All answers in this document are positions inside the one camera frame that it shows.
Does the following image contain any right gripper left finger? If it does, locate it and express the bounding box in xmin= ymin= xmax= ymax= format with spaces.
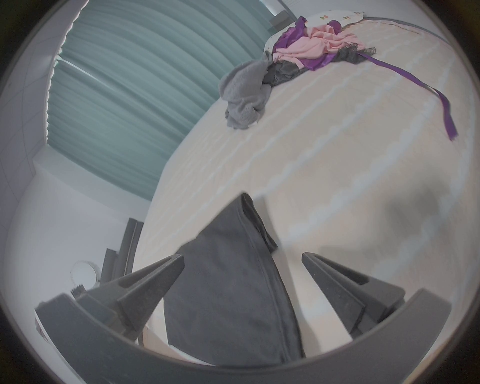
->
xmin=77 ymin=254 xmax=185 ymax=340

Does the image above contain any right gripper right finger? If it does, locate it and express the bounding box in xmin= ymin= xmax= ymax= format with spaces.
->
xmin=301 ymin=252 xmax=406 ymax=336

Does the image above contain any black long-sleeved top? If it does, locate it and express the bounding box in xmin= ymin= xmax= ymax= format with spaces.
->
xmin=164 ymin=193 xmax=306 ymax=367

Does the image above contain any bed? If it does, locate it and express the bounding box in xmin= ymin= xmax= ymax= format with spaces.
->
xmin=133 ymin=15 xmax=477 ymax=366

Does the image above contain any pile of clothes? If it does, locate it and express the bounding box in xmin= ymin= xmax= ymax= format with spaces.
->
xmin=262 ymin=16 xmax=458 ymax=141

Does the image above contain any black chest of drawers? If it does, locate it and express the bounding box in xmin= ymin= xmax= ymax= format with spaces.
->
xmin=112 ymin=218 xmax=145 ymax=280

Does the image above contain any blue-green curtain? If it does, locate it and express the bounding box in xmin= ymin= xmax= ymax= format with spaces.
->
xmin=56 ymin=0 xmax=278 ymax=113
xmin=46 ymin=60 xmax=222 ymax=203

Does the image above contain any grey garment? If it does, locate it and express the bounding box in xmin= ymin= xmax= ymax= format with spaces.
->
xmin=218 ymin=50 xmax=274 ymax=131

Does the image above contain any white printed pillow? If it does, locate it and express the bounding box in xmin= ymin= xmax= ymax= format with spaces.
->
xmin=264 ymin=9 xmax=366 ymax=51

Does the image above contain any grey bedside table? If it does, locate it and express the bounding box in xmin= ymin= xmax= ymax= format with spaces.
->
xmin=268 ymin=9 xmax=291 ymax=32

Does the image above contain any white round frame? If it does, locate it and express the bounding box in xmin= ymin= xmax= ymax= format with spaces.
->
xmin=71 ymin=260 xmax=100 ymax=289

